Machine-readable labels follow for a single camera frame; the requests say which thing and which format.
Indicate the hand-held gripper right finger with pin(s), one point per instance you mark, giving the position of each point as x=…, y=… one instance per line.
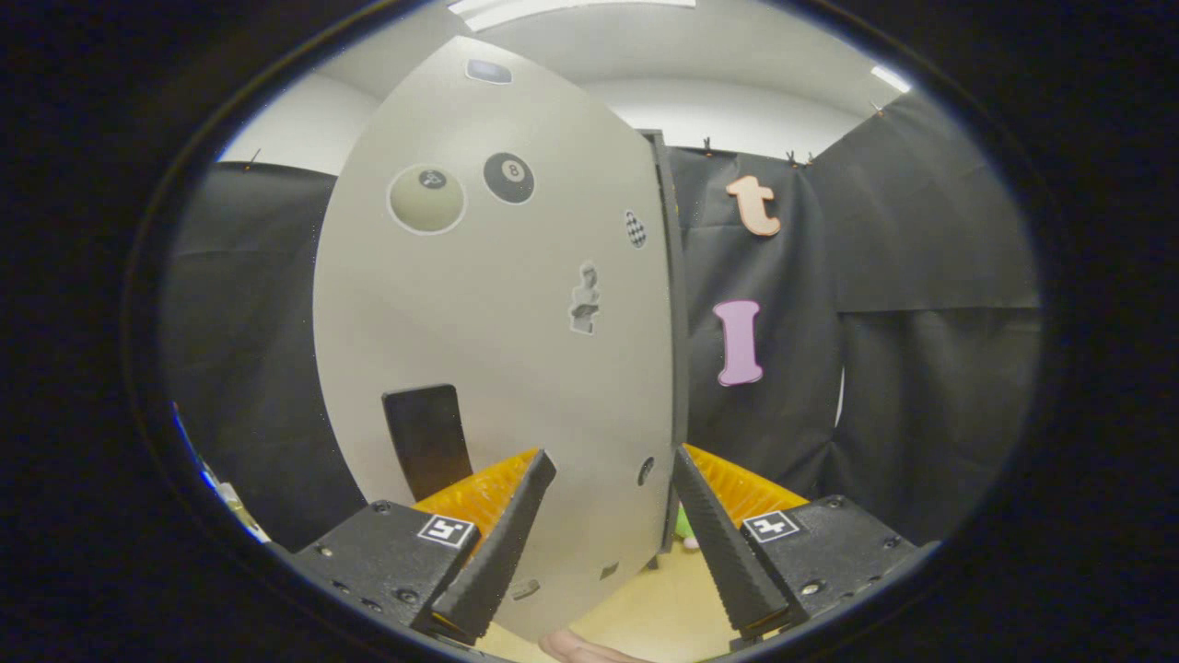
x=723, y=543

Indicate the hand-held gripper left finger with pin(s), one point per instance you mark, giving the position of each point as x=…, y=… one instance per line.
x=502, y=562

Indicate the light grey shoe cabinet door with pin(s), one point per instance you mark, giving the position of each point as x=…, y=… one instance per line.
x=507, y=322

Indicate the white cluttered tray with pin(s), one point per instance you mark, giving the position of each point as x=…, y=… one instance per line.
x=244, y=520

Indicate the black backdrop cloth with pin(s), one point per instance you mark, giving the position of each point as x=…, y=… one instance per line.
x=921, y=276

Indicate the small ceiling light panel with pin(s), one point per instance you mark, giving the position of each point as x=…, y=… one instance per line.
x=892, y=79

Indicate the long ceiling light panel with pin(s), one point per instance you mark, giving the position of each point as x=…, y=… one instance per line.
x=553, y=11

